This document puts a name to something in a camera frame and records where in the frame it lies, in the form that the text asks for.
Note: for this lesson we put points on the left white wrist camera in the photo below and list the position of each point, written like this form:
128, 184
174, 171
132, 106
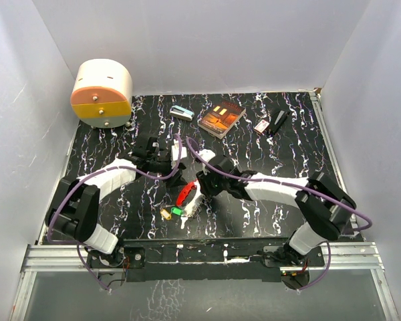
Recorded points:
178, 152

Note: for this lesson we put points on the orange paperback book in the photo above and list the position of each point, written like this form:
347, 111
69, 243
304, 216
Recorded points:
220, 118

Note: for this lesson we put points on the metal wire keyring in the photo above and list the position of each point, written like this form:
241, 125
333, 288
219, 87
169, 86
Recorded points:
191, 208

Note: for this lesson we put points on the yellow tagged key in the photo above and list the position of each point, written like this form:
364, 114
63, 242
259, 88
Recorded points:
166, 214

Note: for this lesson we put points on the round pastel drawer cabinet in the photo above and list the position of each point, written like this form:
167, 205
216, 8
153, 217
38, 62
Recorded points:
102, 94

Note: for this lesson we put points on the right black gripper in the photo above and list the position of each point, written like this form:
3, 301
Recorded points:
205, 186

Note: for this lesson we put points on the green tagged key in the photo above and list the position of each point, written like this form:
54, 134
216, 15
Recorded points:
177, 212

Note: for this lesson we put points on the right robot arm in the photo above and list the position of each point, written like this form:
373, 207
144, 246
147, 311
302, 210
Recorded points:
324, 205

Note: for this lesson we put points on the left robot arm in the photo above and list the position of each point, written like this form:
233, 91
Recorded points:
72, 216

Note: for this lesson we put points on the aluminium frame rail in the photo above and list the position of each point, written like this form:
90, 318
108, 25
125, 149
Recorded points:
355, 256

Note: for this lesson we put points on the small red white card box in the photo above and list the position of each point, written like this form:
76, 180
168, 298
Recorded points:
261, 127

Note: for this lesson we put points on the teal and white stapler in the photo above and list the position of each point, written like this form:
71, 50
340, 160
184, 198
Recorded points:
181, 113

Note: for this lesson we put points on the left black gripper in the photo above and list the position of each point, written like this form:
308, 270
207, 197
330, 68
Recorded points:
176, 179

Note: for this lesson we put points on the black rectangular case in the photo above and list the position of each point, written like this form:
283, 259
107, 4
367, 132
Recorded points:
277, 121

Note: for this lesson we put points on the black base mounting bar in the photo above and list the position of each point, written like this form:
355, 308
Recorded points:
226, 258

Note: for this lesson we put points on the red keyring opener tool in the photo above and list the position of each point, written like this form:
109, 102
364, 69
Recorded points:
185, 192

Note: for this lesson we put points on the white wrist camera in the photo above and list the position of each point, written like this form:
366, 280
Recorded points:
178, 152
205, 155

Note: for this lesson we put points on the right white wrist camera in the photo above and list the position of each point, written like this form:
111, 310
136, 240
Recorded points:
205, 155

